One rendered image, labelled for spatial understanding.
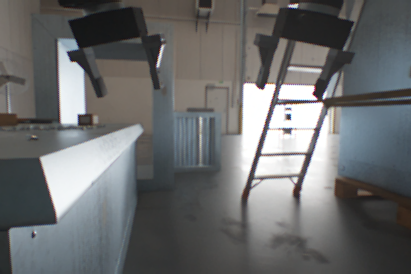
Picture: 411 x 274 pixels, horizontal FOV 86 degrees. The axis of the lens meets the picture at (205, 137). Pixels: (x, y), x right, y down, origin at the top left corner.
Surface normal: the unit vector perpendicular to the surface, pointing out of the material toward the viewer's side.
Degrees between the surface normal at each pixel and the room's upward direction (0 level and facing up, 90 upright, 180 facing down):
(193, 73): 90
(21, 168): 67
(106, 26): 113
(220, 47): 90
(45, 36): 90
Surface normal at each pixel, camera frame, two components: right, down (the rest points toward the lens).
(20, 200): 0.21, -0.31
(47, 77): 0.16, 0.08
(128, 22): -0.11, 0.47
